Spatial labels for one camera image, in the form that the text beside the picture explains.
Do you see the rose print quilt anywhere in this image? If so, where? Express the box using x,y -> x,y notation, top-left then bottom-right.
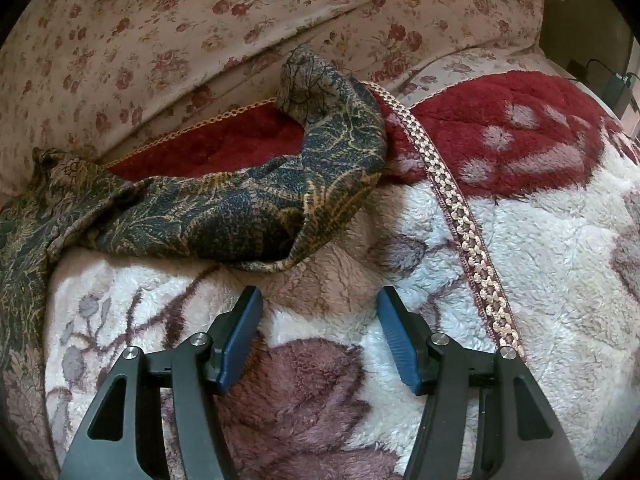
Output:
0,0 -> 547,196

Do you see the red and white fleece blanket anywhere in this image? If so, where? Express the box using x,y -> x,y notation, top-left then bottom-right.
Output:
42,47 -> 640,480

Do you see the dark floral patterned cloth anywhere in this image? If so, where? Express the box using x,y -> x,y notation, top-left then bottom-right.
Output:
0,44 -> 388,466

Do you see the black charger cable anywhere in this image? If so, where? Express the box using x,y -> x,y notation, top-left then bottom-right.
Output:
569,58 -> 626,81

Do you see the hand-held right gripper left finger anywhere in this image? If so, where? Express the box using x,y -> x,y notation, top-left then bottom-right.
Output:
59,286 -> 264,480

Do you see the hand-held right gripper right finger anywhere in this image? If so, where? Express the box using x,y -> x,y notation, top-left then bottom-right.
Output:
376,285 -> 586,480

